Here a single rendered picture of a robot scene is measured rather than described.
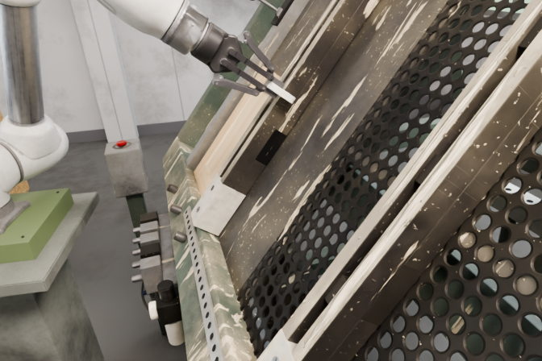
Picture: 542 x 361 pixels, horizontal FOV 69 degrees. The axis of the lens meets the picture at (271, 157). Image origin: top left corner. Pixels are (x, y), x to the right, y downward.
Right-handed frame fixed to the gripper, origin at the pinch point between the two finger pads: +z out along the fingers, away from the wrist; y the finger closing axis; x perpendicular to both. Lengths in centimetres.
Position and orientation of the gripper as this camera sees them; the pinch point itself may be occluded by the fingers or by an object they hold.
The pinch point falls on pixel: (279, 91)
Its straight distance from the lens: 86.8
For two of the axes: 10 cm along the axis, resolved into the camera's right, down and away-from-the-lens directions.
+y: 5.6, -8.1, -1.7
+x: -2.8, -3.8, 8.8
